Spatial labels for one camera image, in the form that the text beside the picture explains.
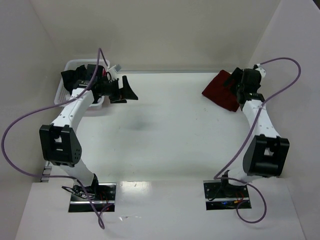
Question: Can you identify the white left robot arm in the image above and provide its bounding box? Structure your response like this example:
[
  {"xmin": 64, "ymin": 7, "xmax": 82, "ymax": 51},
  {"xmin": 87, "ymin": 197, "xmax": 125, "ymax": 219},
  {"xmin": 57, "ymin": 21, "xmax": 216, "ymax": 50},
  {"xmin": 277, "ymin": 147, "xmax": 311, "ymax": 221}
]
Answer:
[{"xmin": 39, "ymin": 64, "xmax": 138, "ymax": 200}]

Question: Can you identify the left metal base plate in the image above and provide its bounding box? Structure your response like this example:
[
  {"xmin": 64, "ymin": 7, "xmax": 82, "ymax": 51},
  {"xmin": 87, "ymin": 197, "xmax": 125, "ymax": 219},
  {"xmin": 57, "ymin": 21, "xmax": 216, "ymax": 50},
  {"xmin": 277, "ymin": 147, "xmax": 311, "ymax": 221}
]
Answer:
[{"xmin": 62, "ymin": 183, "xmax": 117, "ymax": 213}]

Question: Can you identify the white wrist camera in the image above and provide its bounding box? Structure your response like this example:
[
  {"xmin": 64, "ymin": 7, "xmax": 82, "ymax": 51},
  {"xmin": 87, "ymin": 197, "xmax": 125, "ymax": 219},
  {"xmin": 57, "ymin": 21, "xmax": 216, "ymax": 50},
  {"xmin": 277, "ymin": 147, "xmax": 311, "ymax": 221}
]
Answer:
[
  {"xmin": 106, "ymin": 64, "xmax": 122, "ymax": 82},
  {"xmin": 253, "ymin": 63, "xmax": 266, "ymax": 79}
]

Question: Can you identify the dark red t-shirt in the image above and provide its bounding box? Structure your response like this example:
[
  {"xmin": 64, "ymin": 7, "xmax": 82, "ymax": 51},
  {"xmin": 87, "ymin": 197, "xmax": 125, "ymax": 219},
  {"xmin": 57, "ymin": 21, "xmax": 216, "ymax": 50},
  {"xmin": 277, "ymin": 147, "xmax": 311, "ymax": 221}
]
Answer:
[{"xmin": 201, "ymin": 70, "xmax": 240, "ymax": 112}]

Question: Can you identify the metal base plate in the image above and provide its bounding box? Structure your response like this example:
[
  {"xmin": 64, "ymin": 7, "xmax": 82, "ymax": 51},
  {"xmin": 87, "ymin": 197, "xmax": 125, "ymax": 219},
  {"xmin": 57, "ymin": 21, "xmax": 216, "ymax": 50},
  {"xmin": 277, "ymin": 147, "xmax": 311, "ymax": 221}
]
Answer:
[
  {"xmin": 203, "ymin": 181, "xmax": 252, "ymax": 211},
  {"xmin": 62, "ymin": 183, "xmax": 117, "ymax": 213}
]

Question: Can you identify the white plastic basket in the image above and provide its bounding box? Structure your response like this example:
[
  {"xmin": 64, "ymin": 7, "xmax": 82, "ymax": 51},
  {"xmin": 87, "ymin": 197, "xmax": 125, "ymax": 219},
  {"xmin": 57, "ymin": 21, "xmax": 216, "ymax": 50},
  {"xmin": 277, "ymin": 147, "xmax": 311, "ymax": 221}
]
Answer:
[{"xmin": 54, "ymin": 58, "xmax": 105, "ymax": 110}]

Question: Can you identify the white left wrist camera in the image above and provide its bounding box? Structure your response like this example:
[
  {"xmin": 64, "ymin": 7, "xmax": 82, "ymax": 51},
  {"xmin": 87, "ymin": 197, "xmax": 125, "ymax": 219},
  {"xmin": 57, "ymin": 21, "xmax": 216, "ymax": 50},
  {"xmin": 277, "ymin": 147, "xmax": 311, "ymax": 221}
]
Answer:
[{"xmin": 106, "ymin": 64, "xmax": 122, "ymax": 82}]

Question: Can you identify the black t-shirt in basket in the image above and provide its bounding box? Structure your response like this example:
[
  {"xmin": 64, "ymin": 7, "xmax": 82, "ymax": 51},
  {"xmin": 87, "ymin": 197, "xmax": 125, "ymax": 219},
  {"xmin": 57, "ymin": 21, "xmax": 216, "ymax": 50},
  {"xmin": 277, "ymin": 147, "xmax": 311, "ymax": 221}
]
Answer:
[{"xmin": 61, "ymin": 64, "xmax": 87, "ymax": 95}]

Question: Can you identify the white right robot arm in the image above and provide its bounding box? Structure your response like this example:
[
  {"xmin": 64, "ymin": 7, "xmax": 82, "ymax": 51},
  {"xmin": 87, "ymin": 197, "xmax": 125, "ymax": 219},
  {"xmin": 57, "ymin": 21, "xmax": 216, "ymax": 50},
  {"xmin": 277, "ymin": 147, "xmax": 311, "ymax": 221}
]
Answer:
[{"xmin": 221, "ymin": 66, "xmax": 290, "ymax": 194}]

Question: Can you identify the grey bracket at left edge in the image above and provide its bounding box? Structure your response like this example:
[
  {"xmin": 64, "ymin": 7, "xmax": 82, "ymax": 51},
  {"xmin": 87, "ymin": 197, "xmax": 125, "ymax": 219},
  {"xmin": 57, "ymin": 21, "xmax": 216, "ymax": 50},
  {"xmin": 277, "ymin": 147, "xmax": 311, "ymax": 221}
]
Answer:
[{"xmin": 40, "ymin": 161, "xmax": 52, "ymax": 183}]

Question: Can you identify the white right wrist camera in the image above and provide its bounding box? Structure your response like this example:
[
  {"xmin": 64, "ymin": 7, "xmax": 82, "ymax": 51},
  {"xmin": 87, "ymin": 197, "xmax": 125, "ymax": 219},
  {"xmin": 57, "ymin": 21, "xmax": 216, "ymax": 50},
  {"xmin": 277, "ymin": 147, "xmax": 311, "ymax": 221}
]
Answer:
[{"xmin": 253, "ymin": 63, "xmax": 266, "ymax": 79}]

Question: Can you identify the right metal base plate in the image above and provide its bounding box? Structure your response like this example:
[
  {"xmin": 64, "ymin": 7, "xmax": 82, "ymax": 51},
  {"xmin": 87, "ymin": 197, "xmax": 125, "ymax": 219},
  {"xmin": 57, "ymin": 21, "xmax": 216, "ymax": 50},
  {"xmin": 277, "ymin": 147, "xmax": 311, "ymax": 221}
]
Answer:
[{"xmin": 203, "ymin": 181, "xmax": 252, "ymax": 211}]

